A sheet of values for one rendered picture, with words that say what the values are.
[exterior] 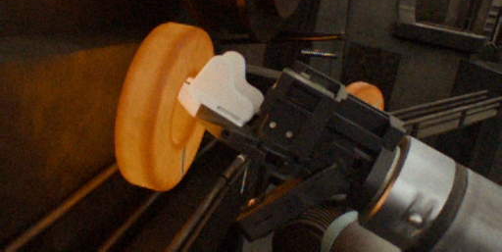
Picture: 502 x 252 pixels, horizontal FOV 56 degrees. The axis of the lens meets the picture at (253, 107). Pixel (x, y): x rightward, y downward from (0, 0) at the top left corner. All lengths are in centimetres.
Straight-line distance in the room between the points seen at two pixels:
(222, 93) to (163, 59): 6
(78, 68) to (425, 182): 29
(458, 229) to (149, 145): 25
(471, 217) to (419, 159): 6
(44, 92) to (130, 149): 8
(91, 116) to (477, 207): 33
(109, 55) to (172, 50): 8
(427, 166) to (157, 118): 22
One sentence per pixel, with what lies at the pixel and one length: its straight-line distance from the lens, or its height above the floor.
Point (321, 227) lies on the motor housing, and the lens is 95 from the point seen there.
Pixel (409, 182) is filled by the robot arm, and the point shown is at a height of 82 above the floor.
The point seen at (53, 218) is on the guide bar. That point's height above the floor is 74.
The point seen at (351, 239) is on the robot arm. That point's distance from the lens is 57.
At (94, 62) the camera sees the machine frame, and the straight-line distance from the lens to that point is 44.
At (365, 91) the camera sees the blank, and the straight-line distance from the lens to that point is 106.
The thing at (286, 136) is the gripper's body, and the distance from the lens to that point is 40.
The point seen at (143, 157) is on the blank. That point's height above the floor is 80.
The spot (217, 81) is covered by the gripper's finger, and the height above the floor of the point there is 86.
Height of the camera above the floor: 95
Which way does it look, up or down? 15 degrees down
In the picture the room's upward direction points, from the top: 11 degrees clockwise
